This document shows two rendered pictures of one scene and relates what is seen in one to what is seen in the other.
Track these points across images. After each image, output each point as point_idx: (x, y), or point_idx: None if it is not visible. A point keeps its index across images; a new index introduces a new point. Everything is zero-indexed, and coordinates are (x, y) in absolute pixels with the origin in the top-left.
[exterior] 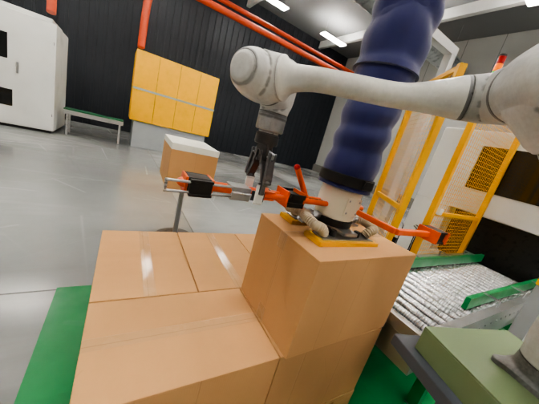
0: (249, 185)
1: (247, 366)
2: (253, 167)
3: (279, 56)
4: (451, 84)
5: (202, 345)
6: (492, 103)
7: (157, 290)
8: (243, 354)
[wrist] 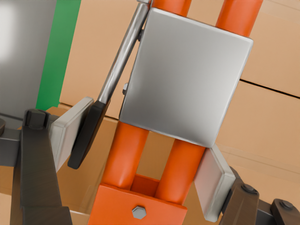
0: (202, 170)
1: (69, 56)
2: None
3: None
4: None
5: (125, 22)
6: None
7: (260, 14)
8: (86, 62)
